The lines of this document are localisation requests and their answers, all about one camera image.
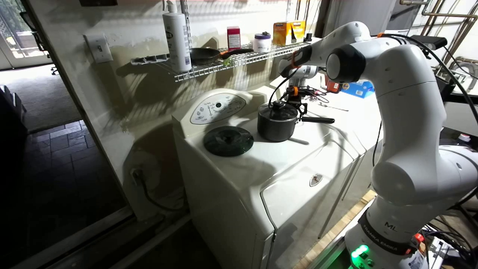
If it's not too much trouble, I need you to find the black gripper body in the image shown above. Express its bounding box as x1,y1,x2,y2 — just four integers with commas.
280,82,308,108

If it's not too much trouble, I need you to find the glass pot lid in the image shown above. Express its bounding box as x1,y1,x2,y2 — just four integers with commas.
258,102,299,124

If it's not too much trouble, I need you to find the white tub purple lid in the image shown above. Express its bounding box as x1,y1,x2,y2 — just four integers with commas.
252,30,274,54

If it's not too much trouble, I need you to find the white dryer machine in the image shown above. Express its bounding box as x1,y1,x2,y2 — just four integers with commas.
271,73,386,241

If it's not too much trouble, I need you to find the yellow cardboard box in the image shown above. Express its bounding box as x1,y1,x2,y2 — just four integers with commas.
273,19,308,48

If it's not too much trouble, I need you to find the oval washer control panel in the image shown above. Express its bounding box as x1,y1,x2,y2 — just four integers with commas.
189,93,249,127

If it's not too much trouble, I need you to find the white washing machine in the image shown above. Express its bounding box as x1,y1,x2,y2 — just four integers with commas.
171,87,364,269

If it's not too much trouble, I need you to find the red and white can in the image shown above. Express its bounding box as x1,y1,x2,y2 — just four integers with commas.
226,25,244,51

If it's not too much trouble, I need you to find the black frying pan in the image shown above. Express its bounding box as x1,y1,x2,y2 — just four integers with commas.
190,46,223,67

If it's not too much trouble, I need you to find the wooden plank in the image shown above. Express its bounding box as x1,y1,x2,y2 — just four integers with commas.
298,188,380,269

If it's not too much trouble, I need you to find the tall white spray bottle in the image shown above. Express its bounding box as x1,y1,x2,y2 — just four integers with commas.
162,0,195,75

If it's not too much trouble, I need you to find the black saucepan with handle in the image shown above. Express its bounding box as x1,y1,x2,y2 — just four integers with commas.
258,102,337,143

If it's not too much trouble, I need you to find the white wire shelf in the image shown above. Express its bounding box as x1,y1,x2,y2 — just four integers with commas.
131,43,301,84

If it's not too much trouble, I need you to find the black power plug cable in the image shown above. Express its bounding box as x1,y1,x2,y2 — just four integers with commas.
131,167,187,212

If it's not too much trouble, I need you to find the white wall outlet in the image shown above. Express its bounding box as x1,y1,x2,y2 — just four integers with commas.
84,33,114,66

